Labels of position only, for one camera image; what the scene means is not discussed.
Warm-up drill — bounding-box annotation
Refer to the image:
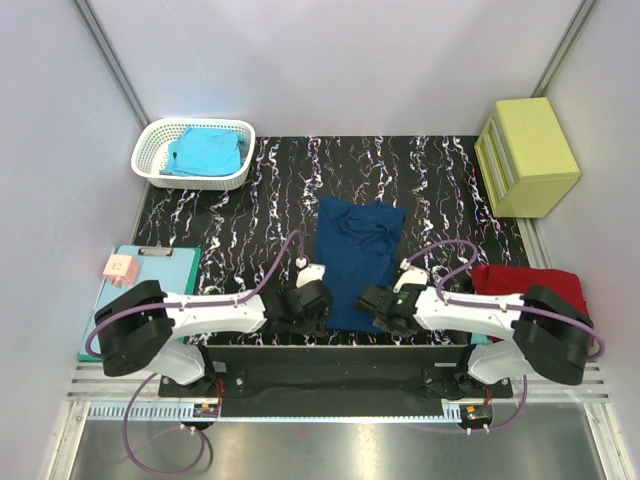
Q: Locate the dark blue t-shirt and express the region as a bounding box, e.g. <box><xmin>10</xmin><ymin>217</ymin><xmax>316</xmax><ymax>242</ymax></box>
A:
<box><xmin>315</xmin><ymin>197</ymin><xmax>407</xmax><ymax>334</ymax></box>

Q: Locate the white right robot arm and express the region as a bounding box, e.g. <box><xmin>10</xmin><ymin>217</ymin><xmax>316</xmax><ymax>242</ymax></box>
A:
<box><xmin>355</xmin><ymin>284</ymin><xmax>594</xmax><ymax>397</ymax></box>

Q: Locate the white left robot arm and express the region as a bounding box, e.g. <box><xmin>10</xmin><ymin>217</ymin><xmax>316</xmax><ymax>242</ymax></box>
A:
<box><xmin>85</xmin><ymin>279</ymin><xmax>333</xmax><ymax>396</ymax></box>

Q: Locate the teal folded cloth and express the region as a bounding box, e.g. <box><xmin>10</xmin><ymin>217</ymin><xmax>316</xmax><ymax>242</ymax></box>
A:
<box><xmin>470</xmin><ymin>333</ymin><xmax>493</xmax><ymax>345</ymax></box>

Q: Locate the red folded t-shirt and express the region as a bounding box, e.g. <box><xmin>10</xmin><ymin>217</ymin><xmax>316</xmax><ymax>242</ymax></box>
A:
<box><xmin>471</xmin><ymin>265</ymin><xmax>589</xmax><ymax>316</ymax></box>

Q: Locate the pink small box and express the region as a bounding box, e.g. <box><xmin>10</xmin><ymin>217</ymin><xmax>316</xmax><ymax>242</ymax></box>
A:
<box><xmin>103</xmin><ymin>254</ymin><xmax>140</xmax><ymax>287</ymax></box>

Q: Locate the light blue t-shirt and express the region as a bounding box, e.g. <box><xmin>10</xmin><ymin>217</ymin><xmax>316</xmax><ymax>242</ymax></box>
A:
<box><xmin>160</xmin><ymin>127</ymin><xmax>245</xmax><ymax>177</ymax></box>

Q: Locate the yellow-green drawer box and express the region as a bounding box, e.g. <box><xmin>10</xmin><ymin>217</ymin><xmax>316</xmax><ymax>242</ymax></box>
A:
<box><xmin>474</xmin><ymin>97</ymin><xmax>581</xmax><ymax>219</ymax></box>

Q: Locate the white plastic basket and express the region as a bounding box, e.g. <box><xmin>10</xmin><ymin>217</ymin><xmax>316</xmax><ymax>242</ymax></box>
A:
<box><xmin>130</xmin><ymin>117</ymin><xmax>256</xmax><ymax>191</ymax></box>

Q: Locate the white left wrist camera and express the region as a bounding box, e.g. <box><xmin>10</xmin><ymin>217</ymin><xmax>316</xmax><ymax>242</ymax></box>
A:
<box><xmin>295</xmin><ymin>257</ymin><xmax>326</xmax><ymax>288</ymax></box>

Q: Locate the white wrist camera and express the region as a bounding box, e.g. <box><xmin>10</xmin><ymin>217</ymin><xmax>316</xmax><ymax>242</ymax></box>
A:
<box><xmin>295</xmin><ymin>257</ymin><xmax>326</xmax><ymax>288</ymax></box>
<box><xmin>393</xmin><ymin>258</ymin><xmax>429</xmax><ymax>293</ymax></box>

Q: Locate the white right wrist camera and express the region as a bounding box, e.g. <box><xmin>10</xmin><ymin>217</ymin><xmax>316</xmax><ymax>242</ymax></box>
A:
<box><xmin>393</xmin><ymin>258</ymin><xmax>429</xmax><ymax>293</ymax></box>

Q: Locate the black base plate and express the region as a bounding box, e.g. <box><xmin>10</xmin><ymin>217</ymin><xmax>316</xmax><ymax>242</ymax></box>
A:
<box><xmin>158</xmin><ymin>344</ymin><xmax>512</xmax><ymax>419</ymax></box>

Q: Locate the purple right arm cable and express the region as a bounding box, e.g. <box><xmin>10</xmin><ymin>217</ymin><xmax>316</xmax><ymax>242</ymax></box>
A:
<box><xmin>399</xmin><ymin>239</ymin><xmax>609</xmax><ymax>434</ymax></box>

